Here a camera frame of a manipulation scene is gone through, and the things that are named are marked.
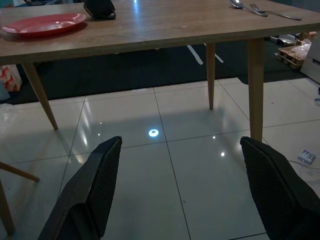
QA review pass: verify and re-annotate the white cable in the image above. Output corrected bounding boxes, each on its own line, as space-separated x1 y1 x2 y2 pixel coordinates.
287 159 320 185

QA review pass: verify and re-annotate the silver fork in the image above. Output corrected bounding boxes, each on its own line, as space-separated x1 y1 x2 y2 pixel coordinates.
249 3 303 21

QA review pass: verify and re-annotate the dark rug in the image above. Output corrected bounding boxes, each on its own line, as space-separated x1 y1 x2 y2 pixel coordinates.
0 37 320 105

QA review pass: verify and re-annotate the clear plastic bag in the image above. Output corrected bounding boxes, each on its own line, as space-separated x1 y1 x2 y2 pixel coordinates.
0 102 19 136

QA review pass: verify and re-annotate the wooden dining table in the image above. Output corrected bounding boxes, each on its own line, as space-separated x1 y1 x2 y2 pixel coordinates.
0 0 320 143

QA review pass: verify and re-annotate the clear plastic wrap bundle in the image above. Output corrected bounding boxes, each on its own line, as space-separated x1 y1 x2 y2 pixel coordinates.
289 38 313 60

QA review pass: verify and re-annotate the black rounded speaker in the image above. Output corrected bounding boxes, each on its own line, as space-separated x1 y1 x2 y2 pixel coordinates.
83 0 117 20

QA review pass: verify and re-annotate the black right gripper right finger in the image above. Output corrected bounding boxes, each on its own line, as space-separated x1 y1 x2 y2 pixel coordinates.
239 136 320 240

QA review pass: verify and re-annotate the white power strip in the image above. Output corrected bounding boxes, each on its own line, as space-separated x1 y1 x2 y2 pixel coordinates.
296 149 317 165

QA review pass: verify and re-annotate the red and white bag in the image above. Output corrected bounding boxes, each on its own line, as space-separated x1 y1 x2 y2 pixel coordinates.
0 64 21 92

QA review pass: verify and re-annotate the tapered wooden table leg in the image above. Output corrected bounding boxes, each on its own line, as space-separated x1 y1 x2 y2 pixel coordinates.
247 37 265 143
21 62 59 131
205 42 216 110

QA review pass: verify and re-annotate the silver spoon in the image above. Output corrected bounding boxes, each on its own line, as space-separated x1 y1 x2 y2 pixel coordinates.
229 0 269 17

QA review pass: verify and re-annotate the red plate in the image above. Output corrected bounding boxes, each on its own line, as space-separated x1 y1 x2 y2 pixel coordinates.
1 13 88 39

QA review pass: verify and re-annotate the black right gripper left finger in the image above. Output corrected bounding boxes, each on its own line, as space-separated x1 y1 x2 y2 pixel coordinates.
37 136 123 240

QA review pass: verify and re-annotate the wooden chair leg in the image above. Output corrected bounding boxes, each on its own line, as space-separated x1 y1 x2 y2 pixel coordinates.
0 179 16 236
0 161 40 183

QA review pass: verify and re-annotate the white cabinet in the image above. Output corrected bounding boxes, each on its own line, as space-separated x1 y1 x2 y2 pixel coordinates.
299 32 320 85

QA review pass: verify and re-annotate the wooden pallet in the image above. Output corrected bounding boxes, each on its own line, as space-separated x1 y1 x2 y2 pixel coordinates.
276 46 309 70

